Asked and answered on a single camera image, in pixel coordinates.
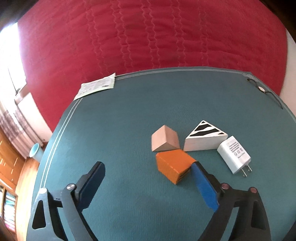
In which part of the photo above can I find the white usb charger plug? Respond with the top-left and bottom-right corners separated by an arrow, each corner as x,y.
217,136 -> 252,177

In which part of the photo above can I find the orange striped wedge block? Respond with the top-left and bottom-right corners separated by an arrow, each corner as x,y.
156,149 -> 196,185

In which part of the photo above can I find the white zebra striped wedge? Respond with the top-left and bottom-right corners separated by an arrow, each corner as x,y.
183,120 -> 228,152

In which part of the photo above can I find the light blue waste bin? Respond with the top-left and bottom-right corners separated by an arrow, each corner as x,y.
29,143 -> 44,163

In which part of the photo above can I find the small beige wooden wedge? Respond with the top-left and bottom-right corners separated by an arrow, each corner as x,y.
151,125 -> 180,152

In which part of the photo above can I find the bookshelf with books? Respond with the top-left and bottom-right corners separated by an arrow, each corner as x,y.
0,183 -> 18,238

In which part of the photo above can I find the wooden cabinet door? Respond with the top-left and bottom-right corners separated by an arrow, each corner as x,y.
0,133 -> 25,191

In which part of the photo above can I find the patterned window curtain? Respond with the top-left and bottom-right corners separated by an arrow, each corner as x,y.
1,102 -> 43,158

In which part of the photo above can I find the teal table mat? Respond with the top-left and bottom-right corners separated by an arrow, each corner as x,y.
34,68 -> 295,240

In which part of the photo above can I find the white paper leaflet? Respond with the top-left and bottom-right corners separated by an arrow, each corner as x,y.
74,73 -> 115,100

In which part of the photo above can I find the red quilted blanket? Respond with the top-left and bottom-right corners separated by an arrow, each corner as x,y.
18,1 -> 287,130

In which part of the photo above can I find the black strap wristwatch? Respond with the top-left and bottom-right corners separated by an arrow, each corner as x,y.
246,78 -> 283,109

